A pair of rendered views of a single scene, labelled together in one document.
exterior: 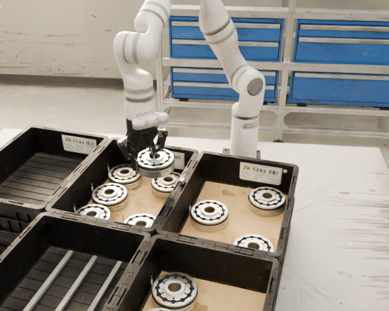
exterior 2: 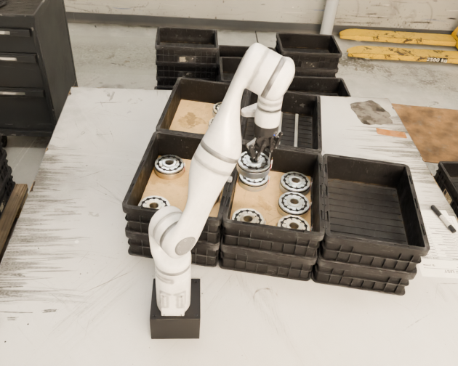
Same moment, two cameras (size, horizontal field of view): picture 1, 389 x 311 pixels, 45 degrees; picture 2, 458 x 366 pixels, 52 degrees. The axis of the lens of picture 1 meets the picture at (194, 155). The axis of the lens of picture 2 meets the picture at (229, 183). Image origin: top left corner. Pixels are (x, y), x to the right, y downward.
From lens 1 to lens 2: 2.17 m
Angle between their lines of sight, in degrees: 106
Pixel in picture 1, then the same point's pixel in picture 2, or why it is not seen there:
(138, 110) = not seen: hidden behind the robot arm
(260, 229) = (161, 191)
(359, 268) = (79, 220)
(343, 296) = (102, 198)
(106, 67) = not seen: outside the picture
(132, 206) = (271, 205)
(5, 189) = (392, 216)
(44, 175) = (374, 236)
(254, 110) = not seen: hidden behind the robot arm
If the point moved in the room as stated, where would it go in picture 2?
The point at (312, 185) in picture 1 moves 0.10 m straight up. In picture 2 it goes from (85, 321) to (81, 301)
